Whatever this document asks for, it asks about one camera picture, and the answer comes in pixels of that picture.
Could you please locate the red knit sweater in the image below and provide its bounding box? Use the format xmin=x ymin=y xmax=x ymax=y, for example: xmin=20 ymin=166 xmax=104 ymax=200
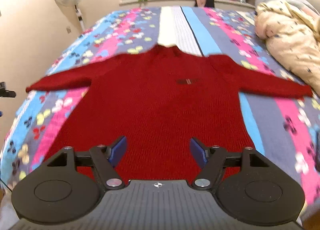
xmin=26 ymin=45 xmax=312 ymax=181

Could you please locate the floral striped bed blanket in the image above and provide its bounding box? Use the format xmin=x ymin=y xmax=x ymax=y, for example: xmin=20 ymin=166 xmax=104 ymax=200
xmin=1 ymin=6 xmax=319 ymax=205

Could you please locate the cream star-print duvet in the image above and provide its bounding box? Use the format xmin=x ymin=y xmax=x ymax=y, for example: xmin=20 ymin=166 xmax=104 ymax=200
xmin=255 ymin=0 xmax=319 ymax=94

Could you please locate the pink and black bag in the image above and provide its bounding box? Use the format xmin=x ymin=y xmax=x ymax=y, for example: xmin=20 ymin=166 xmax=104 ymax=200
xmin=194 ymin=0 xmax=215 ymax=8

